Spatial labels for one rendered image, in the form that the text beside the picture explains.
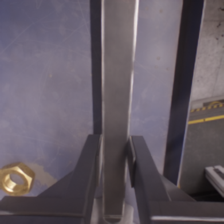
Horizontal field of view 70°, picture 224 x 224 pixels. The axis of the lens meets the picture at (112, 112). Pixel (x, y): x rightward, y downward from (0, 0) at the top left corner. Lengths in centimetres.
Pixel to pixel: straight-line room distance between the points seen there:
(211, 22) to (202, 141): 72
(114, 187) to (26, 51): 19
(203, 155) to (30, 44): 92
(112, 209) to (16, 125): 16
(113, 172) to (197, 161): 85
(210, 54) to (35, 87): 113
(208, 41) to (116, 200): 115
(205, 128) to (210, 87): 41
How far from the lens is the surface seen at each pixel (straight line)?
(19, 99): 24
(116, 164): 16
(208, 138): 96
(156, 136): 23
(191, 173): 102
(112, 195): 18
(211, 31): 125
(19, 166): 27
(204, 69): 123
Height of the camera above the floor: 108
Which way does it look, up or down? 75 degrees down
